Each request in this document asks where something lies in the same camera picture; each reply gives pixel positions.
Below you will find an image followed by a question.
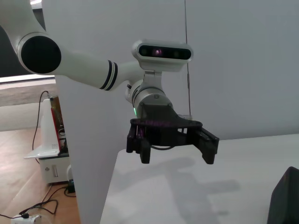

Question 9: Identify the black glasses case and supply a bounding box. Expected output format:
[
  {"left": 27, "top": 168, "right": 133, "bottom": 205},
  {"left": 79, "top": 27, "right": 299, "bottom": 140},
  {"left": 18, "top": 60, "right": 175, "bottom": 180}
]
[{"left": 267, "top": 166, "right": 299, "bottom": 224}]

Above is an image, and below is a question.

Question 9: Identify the black floor cable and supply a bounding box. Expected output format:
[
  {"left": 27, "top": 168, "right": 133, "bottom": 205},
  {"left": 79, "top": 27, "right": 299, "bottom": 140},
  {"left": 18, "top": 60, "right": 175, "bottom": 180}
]
[{"left": 20, "top": 184, "right": 78, "bottom": 215}]

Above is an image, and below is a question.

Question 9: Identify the white power strip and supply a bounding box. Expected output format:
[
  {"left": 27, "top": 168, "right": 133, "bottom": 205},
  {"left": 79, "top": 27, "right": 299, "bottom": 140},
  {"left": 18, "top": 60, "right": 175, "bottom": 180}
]
[{"left": 10, "top": 213, "right": 42, "bottom": 224}]

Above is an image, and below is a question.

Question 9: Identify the white cabinet box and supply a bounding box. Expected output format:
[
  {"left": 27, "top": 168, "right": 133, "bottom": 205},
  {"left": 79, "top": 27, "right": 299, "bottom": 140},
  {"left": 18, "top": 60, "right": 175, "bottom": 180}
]
[{"left": 38, "top": 155, "right": 72, "bottom": 186}]

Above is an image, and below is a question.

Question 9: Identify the black power adapter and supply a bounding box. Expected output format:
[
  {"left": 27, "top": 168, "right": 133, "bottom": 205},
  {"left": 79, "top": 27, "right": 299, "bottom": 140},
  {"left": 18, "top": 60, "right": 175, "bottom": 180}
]
[{"left": 64, "top": 178, "right": 77, "bottom": 194}]

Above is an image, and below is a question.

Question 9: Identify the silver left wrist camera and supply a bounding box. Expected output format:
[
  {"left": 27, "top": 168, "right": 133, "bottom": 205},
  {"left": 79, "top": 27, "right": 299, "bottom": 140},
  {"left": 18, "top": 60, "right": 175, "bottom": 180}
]
[{"left": 131, "top": 39, "right": 194, "bottom": 89}]

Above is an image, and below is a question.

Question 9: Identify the left gripper cable with connector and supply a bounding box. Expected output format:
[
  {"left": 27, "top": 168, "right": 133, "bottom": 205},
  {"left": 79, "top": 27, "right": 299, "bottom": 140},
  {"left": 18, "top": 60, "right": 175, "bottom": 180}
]
[{"left": 150, "top": 144, "right": 175, "bottom": 151}]

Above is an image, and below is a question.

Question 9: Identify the thin black device cable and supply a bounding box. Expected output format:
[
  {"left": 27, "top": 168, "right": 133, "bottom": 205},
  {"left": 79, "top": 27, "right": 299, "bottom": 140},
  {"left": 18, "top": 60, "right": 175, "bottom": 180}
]
[{"left": 32, "top": 90, "right": 51, "bottom": 150}]

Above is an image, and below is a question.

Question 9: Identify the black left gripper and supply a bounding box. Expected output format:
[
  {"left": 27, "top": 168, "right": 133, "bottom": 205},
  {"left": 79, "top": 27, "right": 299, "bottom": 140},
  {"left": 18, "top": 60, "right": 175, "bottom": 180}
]
[{"left": 126, "top": 102, "right": 220, "bottom": 165}]

